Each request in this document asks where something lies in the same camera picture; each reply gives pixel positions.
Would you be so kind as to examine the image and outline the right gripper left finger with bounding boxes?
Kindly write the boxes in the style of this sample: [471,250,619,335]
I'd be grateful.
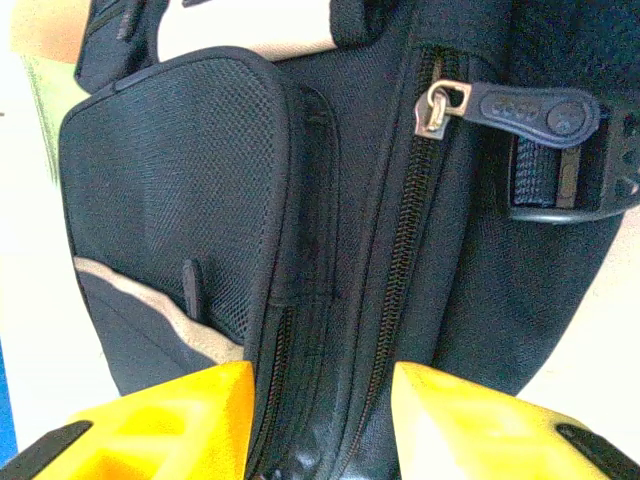
[0,360,258,480]

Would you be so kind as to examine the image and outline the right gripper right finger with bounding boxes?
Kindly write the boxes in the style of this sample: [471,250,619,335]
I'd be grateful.
[392,361,640,480]

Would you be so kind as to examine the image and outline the navy blue backpack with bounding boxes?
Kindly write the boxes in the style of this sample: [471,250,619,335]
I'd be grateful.
[56,0,640,480]

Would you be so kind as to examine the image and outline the mint green lunch box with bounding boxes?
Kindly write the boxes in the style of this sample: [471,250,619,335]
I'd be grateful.
[19,53,77,190]

